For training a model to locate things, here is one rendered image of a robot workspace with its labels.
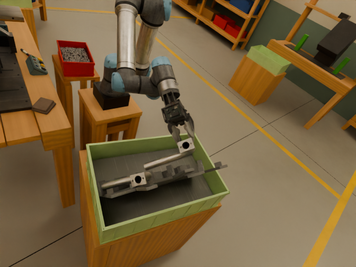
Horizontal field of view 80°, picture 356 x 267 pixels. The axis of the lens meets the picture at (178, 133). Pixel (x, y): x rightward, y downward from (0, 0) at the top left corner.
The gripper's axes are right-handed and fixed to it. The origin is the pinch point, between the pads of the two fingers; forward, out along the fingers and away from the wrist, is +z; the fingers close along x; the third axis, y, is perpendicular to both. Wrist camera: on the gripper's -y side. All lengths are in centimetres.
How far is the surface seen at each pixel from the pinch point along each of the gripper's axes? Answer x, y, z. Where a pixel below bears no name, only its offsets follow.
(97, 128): -59, -34, -36
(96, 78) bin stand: -65, -54, -86
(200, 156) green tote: -5.4, -49.5, -1.4
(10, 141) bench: -79, 5, -29
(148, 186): -17.3, 2.4, 10.2
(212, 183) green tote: -3.2, -46.7, 14.9
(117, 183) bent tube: -34.1, -4.7, 4.5
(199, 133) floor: -23, -196, -51
